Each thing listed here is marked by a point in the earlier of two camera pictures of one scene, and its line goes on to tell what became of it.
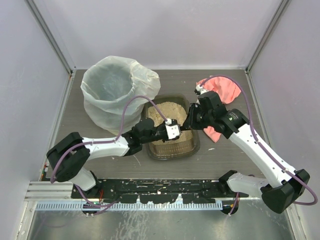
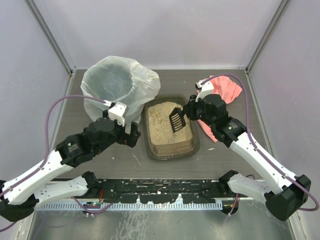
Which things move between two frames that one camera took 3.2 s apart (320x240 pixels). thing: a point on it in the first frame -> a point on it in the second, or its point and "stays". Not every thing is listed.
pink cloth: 227,89 stays
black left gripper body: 163,131 -> 126,136
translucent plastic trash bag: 113,90 stays
